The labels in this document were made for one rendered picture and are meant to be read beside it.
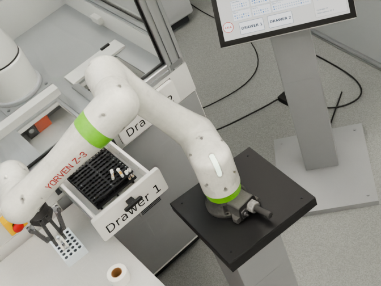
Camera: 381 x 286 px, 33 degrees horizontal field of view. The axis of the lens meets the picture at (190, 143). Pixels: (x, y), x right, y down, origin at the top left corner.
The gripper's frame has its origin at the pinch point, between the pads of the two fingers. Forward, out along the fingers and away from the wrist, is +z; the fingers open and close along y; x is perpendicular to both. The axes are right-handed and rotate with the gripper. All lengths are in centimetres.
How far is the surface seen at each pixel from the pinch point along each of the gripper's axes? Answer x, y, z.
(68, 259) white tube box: -5.3, -1.8, 4.2
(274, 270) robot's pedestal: -41, 53, 39
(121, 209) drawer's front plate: -11.5, 21.9, -5.4
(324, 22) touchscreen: -9, 123, -13
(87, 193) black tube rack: 3.7, 17.1, -6.3
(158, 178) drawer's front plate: -11.0, 38.3, -5.3
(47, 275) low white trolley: -1.6, -10.6, 7.8
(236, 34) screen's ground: 13, 98, -15
